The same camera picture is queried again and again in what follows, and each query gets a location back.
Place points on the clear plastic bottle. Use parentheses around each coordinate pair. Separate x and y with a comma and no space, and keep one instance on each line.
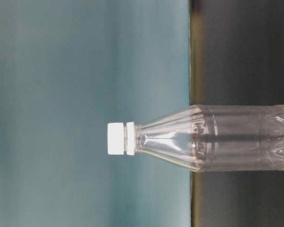
(214,138)

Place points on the white bottle cap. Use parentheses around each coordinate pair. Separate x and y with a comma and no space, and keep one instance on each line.
(115,138)

